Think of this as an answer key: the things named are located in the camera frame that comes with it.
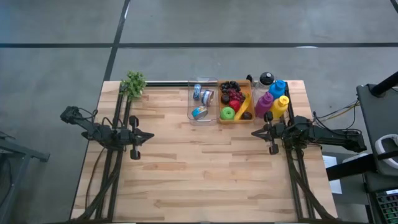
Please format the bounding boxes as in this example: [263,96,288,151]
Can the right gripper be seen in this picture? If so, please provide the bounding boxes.
[251,111,295,156]

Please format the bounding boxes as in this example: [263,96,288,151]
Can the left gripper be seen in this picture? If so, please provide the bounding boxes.
[119,115,155,161]

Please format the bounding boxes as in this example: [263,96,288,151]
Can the yellow water bottle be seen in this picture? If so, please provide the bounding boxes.
[269,95,290,121]

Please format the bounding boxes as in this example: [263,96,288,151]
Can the purple round object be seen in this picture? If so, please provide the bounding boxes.
[254,91,275,119]

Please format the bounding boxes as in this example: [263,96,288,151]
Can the yellow toy banana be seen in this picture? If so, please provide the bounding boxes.
[233,92,252,121]

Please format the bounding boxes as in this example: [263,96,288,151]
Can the blue water bottle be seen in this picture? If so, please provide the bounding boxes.
[268,79,287,100]

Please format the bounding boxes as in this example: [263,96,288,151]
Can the green toy apple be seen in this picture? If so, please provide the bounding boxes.
[220,106,236,121]

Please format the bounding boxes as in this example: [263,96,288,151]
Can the clear bottle with black lid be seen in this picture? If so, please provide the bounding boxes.
[254,71,276,94]

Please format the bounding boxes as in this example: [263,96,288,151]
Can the dark grape bunch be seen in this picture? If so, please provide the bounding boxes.
[220,80,242,93]

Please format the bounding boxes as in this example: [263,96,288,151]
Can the teal yellowfin tuna can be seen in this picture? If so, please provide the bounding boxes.
[190,105,209,121]

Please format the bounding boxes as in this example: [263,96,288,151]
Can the clear plastic bin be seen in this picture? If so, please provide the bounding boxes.
[251,76,290,121]
[187,77,221,127]

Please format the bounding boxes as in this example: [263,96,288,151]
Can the red grape bunch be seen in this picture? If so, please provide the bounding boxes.
[228,88,246,103]

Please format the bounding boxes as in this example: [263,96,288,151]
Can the orange plastic bin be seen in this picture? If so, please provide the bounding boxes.
[216,79,257,126]

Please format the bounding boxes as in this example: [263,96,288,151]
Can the green plant in white pot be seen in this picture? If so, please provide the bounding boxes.
[119,70,147,101]

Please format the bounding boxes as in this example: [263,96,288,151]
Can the white paper sheet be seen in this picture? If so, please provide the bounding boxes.
[322,154,343,195]

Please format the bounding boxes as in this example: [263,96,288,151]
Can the blue and white can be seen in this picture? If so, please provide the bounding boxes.
[192,83,203,101]

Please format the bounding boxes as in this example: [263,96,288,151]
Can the black beam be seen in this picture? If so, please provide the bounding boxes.
[325,151,398,182]

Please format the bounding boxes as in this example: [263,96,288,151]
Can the black side table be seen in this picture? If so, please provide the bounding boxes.
[356,83,398,194]

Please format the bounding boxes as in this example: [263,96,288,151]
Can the white headset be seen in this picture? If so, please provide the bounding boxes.
[374,133,398,170]

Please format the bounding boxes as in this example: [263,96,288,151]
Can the grey metal stand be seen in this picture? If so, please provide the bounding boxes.
[0,130,50,224]

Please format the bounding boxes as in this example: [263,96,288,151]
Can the black pole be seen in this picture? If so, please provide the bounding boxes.
[369,70,398,98]

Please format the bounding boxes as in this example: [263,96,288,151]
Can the black aluminium table frame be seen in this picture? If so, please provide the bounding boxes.
[281,82,340,223]
[74,90,131,223]

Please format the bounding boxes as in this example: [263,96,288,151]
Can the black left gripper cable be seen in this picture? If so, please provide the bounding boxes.
[76,107,125,134]

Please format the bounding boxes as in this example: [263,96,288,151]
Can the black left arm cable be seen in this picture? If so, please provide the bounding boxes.
[83,146,108,211]

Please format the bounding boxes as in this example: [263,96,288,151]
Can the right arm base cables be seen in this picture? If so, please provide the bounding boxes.
[312,99,363,135]

